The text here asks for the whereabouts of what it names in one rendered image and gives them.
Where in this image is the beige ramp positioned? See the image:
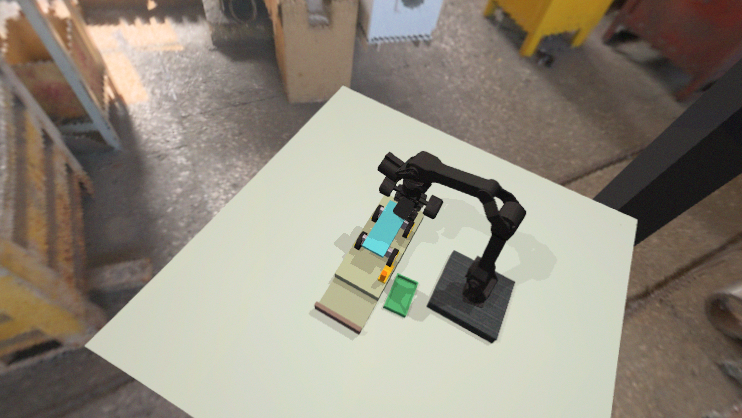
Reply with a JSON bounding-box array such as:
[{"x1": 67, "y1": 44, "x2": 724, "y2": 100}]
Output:
[{"x1": 314, "y1": 211, "x2": 424, "y2": 335}]

